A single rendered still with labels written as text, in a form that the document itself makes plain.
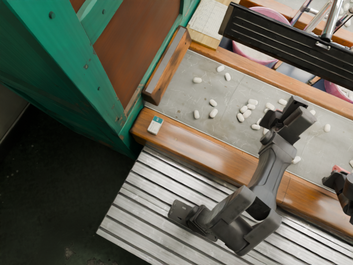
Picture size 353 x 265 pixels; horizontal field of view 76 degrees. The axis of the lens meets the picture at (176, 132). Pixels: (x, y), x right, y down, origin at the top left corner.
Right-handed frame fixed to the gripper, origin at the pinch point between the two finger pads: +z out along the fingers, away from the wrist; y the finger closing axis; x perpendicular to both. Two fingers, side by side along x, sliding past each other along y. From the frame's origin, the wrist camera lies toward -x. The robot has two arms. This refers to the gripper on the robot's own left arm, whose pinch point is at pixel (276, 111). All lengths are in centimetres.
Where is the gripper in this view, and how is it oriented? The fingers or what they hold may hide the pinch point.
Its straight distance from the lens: 86.9
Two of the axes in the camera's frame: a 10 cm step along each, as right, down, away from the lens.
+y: -9.1, -4.2, 0.7
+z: 2.9, -5.0, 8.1
